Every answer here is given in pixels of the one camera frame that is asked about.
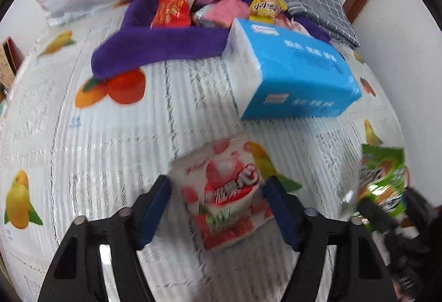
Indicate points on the silver snack wrapper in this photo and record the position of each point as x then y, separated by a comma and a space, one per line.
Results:
200, 15

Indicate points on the grey checked folded cloth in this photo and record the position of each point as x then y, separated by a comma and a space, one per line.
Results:
310, 1

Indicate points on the green snack packet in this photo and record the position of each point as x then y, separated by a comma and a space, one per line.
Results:
380, 170

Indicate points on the red snack packet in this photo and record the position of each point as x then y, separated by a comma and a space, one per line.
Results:
171, 10

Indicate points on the blue tissue pack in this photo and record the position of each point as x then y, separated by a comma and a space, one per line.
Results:
300, 74

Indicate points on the white strawberry print snack packet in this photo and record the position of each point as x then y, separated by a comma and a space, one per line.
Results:
224, 191

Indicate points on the purple towel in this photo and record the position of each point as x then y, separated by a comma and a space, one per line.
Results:
155, 42

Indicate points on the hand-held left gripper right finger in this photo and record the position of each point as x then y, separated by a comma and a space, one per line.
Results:
279, 208

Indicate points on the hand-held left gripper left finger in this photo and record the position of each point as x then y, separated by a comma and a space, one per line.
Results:
157, 208

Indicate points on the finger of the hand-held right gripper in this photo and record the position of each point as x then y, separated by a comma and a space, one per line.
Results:
376, 215
416, 200

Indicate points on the large pink snack packet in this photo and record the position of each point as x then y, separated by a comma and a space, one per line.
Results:
229, 13

